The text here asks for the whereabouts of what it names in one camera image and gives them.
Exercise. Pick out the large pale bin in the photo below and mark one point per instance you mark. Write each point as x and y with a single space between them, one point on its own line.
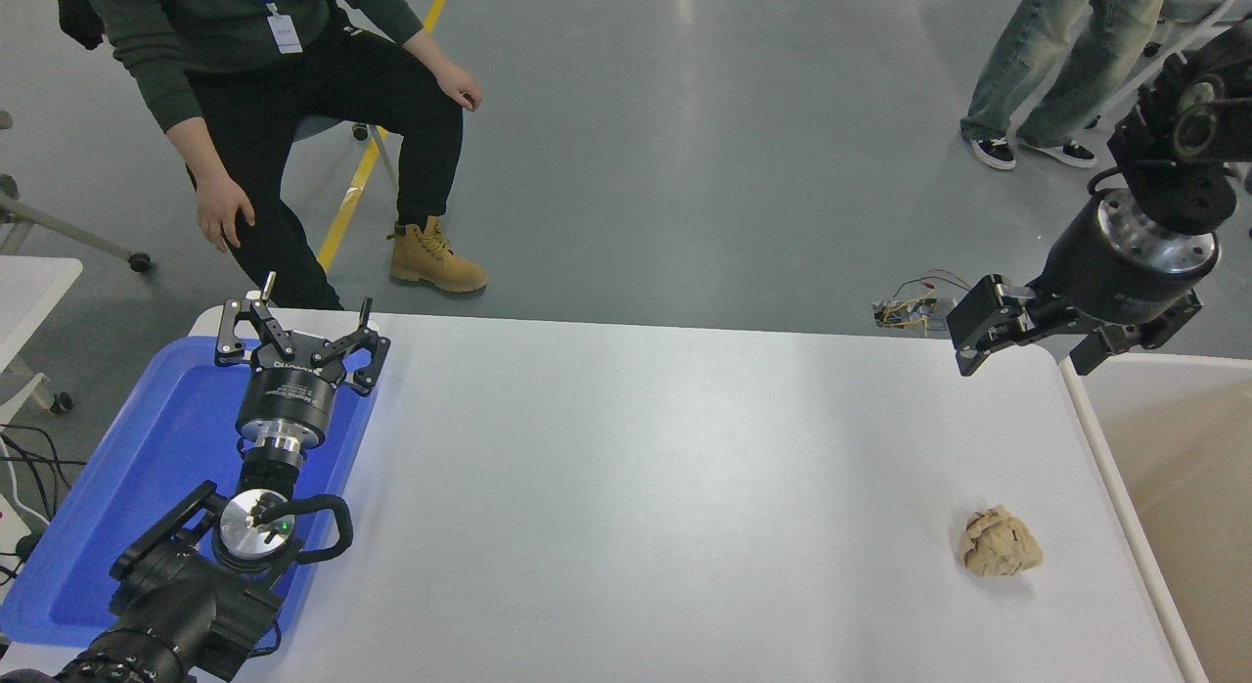
1174 468

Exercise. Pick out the seated person's right hand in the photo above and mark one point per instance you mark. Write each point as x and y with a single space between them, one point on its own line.
223 208

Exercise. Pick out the tan paper ball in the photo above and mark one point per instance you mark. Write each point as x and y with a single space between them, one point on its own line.
998 544

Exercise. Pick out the black hanging cloth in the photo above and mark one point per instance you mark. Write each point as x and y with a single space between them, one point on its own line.
78 13

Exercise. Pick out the standing person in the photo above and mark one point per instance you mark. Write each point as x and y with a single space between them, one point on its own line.
1056 57

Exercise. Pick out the blue plastic tray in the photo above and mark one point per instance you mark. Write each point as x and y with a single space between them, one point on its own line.
147 468

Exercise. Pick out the seated person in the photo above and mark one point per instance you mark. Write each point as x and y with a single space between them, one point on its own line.
293 96

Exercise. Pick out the white swivel chair grey seat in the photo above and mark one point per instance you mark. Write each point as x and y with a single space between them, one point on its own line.
1195 6

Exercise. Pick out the white side table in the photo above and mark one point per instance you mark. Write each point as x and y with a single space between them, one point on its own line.
29 292

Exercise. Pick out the seated person's left hand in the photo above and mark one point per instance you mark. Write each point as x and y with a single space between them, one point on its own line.
458 84

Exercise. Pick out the grey chair base with caster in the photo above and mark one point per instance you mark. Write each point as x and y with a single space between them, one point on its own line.
140 262

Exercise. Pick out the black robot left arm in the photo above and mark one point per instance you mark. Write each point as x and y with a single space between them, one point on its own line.
176 605

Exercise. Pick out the white id badge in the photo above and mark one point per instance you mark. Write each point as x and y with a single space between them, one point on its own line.
285 34

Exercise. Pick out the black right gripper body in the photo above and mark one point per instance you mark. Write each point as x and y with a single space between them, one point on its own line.
1095 277

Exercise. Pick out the white frame chair with casters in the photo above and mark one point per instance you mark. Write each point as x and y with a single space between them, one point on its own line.
313 127

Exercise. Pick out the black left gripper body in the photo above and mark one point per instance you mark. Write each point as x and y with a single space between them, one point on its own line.
289 394

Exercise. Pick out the white power strip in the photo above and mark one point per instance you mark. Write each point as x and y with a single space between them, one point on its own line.
8 526

